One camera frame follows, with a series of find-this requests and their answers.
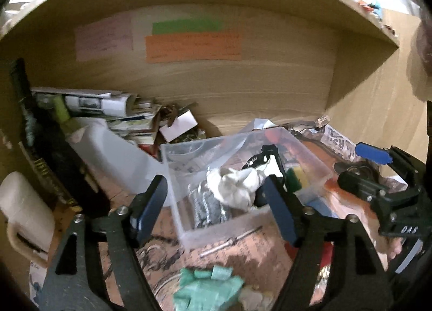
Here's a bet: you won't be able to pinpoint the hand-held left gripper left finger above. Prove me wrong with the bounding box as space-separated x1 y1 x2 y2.
37 174 168 311

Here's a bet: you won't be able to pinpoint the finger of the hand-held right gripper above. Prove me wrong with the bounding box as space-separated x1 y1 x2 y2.
355 142 421 177
337 162 411 203

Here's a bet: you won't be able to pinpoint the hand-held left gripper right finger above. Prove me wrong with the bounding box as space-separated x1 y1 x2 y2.
261 175 394 311

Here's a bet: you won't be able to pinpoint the white cloth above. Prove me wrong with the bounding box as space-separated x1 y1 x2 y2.
207 166 268 212

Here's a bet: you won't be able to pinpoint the clear plastic box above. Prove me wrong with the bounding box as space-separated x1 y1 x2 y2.
160 127 335 251

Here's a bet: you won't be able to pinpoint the person's right hand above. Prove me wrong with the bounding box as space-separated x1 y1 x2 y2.
374 230 404 269

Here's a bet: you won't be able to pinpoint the crumpled newspaper sheet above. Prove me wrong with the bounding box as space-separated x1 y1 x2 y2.
319 125 359 161

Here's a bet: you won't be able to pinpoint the green yellow sponge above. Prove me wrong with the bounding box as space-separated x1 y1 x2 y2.
284 167 313 194

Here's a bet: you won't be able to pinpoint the metal rod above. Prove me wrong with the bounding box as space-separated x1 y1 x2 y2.
199 226 264 258

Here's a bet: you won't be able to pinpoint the metal screws in bin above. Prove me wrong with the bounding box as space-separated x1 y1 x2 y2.
188 181 232 230

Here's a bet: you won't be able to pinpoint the small red object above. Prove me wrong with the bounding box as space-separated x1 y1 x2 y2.
316 243 335 266

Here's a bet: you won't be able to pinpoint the brown patterned mat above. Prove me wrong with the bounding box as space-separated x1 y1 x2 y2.
98 129 409 311

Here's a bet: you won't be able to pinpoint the translucent plastic lid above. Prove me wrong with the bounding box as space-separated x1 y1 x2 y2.
67 117 169 194

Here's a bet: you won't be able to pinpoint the pile of papers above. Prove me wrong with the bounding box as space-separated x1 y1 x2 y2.
107 100 200 156

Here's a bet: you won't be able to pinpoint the small white cardboard box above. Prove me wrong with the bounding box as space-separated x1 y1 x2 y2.
158 110 198 143

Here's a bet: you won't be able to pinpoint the pale blue paper sheet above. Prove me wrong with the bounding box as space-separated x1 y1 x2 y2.
240 118 285 137

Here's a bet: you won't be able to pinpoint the cream crumpled scrap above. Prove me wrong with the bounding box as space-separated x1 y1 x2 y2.
240 288 275 311

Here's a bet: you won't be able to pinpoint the person's head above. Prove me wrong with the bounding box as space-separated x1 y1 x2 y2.
406 16 432 103

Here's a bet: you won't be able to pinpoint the rolled newspaper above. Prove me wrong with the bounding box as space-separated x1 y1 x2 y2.
31 87 142 120

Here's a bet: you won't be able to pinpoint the wooden shelf unit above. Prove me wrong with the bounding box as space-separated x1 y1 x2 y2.
0 0 432 217

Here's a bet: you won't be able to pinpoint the small green bottle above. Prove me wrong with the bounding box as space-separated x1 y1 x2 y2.
50 95 73 123

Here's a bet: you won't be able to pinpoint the dark glass bottle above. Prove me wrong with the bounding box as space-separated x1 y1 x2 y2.
8 58 110 212

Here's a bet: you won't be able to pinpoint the orange paper note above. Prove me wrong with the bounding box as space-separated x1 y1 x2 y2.
144 32 244 64

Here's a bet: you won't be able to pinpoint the pink paper note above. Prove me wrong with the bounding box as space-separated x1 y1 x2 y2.
74 13 133 62

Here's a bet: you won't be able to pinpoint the green paper note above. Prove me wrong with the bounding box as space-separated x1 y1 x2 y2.
152 18 225 36

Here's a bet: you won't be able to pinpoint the black strap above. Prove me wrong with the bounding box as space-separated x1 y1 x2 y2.
241 145 285 177

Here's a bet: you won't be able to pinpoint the cream jug with handle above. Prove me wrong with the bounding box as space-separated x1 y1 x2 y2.
0 171 56 268

